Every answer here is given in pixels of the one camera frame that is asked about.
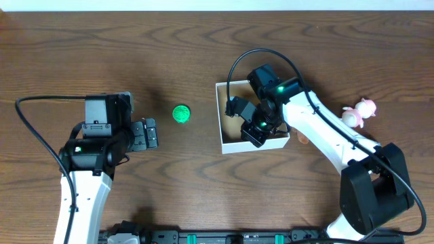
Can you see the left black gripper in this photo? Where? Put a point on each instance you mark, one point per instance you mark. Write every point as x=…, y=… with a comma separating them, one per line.
x=138, y=135

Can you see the brown plush bear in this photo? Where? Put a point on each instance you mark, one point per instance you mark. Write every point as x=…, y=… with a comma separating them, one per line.
x=301, y=137

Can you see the green round toy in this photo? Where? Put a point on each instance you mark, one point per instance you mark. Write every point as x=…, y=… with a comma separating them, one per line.
x=181, y=113

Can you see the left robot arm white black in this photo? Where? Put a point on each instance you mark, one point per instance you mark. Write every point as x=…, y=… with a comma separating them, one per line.
x=90, y=163

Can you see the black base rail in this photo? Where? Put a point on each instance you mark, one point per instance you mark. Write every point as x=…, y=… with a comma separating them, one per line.
x=129, y=232

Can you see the white cardboard box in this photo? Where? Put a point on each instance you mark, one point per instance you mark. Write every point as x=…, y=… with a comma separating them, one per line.
x=230, y=127

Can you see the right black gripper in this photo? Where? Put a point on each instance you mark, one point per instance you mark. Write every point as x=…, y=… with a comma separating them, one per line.
x=249, y=132

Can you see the pink white duck toy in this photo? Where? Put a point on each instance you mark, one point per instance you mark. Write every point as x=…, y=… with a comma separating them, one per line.
x=353, y=117

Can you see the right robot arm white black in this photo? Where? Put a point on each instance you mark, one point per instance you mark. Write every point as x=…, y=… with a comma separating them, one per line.
x=374, y=181

